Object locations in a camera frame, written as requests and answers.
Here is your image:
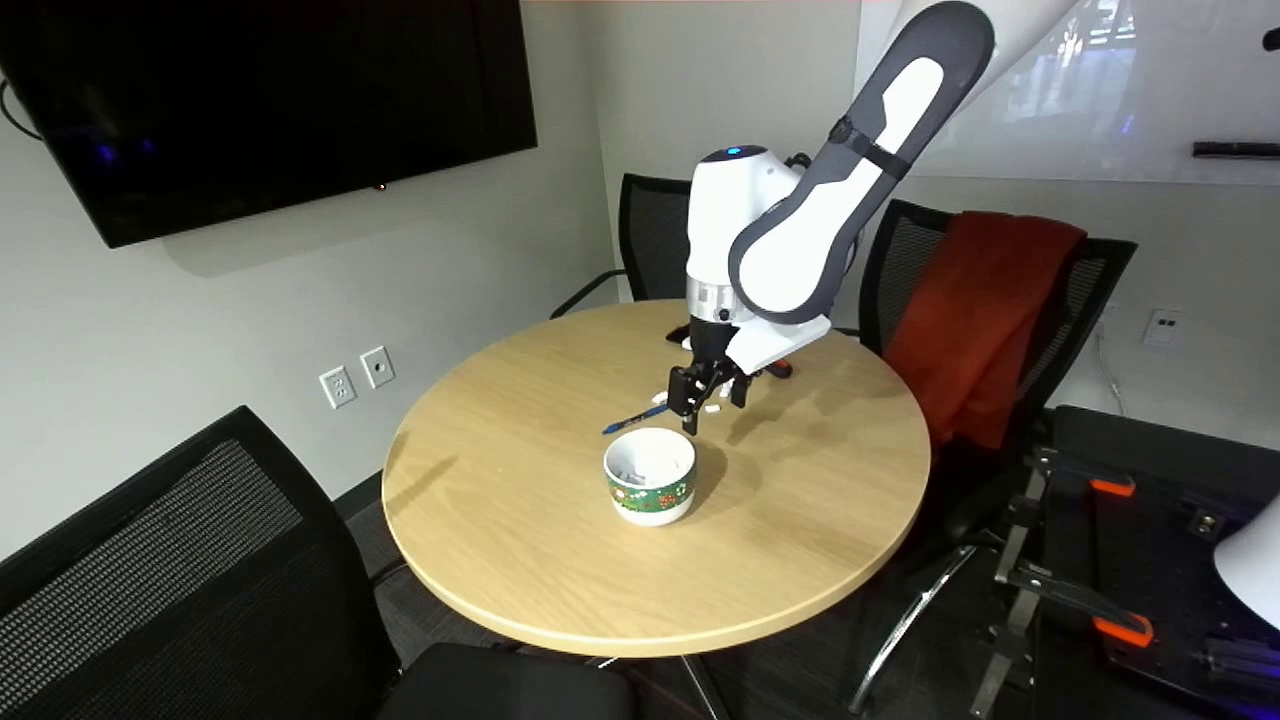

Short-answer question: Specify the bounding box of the clamp with orange handle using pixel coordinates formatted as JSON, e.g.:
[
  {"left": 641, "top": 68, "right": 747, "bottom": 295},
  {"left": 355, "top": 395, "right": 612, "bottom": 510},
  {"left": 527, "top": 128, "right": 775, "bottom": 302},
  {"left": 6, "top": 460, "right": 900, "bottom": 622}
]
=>
[
  {"left": 1012, "top": 451, "right": 1143, "bottom": 527},
  {"left": 990, "top": 557, "right": 1159, "bottom": 657}
]

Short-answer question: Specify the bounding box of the black high-back office chair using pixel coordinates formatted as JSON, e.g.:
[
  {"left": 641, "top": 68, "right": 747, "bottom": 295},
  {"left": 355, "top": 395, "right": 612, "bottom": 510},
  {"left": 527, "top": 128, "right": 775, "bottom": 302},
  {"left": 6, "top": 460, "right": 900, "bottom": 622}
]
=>
[{"left": 0, "top": 404, "right": 641, "bottom": 720}]

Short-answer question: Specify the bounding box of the white rounded object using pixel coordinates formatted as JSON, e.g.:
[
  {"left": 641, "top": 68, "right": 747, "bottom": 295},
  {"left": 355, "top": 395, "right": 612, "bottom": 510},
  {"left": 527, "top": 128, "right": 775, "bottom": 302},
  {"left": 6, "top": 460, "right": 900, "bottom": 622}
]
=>
[{"left": 1208, "top": 494, "right": 1280, "bottom": 638}]

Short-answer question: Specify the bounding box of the black wall television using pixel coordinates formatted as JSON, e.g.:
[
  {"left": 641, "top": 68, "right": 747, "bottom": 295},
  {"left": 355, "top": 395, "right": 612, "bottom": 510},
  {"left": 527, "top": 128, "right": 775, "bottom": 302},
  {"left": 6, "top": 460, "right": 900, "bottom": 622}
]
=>
[{"left": 0, "top": 0, "right": 541, "bottom": 252}]

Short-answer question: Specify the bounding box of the black flat platform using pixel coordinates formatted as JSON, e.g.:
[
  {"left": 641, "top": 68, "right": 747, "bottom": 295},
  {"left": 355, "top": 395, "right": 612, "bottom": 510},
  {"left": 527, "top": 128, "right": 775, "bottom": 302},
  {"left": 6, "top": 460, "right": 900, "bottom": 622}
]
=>
[{"left": 1037, "top": 404, "right": 1280, "bottom": 714}]

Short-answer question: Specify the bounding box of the white wall outlet plate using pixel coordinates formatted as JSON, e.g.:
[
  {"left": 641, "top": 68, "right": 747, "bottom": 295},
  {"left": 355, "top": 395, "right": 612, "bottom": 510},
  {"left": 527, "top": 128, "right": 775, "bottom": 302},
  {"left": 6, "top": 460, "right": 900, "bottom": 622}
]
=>
[
  {"left": 1139, "top": 310, "right": 1188, "bottom": 353},
  {"left": 355, "top": 342, "right": 399, "bottom": 391},
  {"left": 314, "top": 361, "right": 358, "bottom": 412}
]

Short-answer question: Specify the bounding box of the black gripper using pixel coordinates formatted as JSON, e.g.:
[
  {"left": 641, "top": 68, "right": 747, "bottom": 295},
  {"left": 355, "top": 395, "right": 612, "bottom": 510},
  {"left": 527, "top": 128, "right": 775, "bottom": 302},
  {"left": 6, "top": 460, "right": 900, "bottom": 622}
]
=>
[{"left": 663, "top": 319, "right": 760, "bottom": 436}]

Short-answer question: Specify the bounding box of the white patterned ceramic cup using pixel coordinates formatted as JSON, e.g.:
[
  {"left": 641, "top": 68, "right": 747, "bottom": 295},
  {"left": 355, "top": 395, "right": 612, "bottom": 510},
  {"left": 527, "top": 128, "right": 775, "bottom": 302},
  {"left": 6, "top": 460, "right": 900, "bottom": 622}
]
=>
[{"left": 600, "top": 425, "right": 701, "bottom": 531}]

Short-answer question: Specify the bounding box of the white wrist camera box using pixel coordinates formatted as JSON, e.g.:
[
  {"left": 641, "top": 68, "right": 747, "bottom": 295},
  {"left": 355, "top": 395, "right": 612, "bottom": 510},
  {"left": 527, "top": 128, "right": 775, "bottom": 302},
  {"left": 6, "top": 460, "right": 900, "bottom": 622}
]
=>
[{"left": 731, "top": 312, "right": 805, "bottom": 383}]

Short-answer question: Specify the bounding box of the metal stand rail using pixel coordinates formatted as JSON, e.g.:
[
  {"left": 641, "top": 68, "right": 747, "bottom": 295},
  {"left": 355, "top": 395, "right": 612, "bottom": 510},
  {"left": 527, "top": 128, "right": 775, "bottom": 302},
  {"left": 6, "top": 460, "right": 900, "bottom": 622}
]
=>
[{"left": 967, "top": 444, "right": 1059, "bottom": 720}]

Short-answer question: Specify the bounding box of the small metal spoon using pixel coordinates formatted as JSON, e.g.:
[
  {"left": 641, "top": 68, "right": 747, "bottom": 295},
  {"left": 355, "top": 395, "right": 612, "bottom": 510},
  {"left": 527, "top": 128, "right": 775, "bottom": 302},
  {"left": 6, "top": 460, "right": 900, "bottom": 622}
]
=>
[{"left": 600, "top": 391, "right": 684, "bottom": 439}]

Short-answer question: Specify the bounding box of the black mesh office chair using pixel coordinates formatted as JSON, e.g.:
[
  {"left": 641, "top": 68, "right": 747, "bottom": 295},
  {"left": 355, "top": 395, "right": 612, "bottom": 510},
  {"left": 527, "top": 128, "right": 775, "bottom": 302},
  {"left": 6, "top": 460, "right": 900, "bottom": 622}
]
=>
[{"left": 551, "top": 170, "right": 695, "bottom": 319}]

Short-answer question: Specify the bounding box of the black chair holding cloth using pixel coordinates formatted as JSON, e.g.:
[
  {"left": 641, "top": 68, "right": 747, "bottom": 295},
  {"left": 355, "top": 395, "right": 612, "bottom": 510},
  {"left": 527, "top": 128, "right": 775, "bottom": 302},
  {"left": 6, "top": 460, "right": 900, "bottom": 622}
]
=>
[{"left": 844, "top": 198, "right": 1139, "bottom": 720}]

